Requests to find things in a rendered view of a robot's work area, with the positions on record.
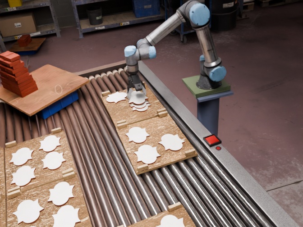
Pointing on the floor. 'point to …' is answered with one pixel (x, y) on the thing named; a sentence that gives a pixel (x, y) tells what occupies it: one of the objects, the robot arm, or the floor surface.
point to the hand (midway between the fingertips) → (137, 97)
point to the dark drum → (223, 14)
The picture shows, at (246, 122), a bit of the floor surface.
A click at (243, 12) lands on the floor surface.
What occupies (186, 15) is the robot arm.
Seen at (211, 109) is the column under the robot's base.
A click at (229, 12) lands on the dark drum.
